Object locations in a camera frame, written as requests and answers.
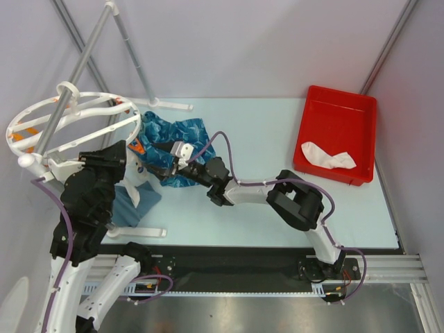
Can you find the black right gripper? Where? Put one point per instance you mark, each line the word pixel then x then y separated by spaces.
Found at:
pixel 174 166

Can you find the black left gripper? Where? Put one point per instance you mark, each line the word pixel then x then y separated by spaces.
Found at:
pixel 113 156

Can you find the white round clip hanger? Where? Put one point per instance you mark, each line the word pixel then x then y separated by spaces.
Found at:
pixel 82 108

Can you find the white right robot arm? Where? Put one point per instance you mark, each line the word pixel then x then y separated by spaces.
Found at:
pixel 301 205

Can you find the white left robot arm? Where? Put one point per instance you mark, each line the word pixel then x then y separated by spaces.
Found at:
pixel 85 211

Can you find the orange clothes peg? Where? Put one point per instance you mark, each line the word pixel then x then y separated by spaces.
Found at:
pixel 118 101
pixel 26 133
pixel 136 146

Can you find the blue patterned cloth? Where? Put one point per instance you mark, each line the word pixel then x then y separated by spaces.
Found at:
pixel 157 130

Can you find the red plastic tray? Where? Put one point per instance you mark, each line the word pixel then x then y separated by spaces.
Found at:
pixel 338 122

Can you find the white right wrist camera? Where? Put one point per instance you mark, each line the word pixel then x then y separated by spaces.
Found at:
pixel 183 152

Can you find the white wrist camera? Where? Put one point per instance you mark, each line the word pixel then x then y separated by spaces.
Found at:
pixel 183 152
pixel 61 168

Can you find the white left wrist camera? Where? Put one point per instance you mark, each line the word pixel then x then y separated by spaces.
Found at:
pixel 61 168

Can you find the grey drying rack frame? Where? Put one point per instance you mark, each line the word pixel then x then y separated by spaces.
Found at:
pixel 36 163

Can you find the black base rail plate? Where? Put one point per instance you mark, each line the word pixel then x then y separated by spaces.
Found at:
pixel 225 269

